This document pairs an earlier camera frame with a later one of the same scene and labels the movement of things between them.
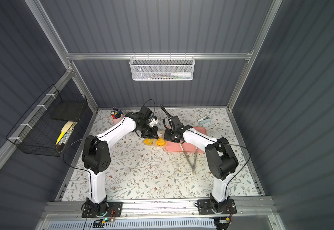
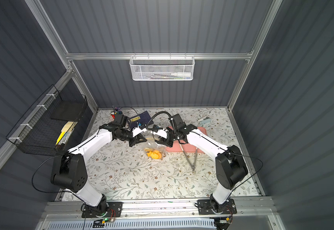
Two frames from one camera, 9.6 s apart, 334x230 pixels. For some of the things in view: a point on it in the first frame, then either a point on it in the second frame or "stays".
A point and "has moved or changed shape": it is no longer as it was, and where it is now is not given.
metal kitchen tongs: [192, 167] stays
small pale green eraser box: [204, 120] stays
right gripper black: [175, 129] stays
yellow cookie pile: [160, 142] has moved or changed shape
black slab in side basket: [68, 110] stays
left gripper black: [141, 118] -> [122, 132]
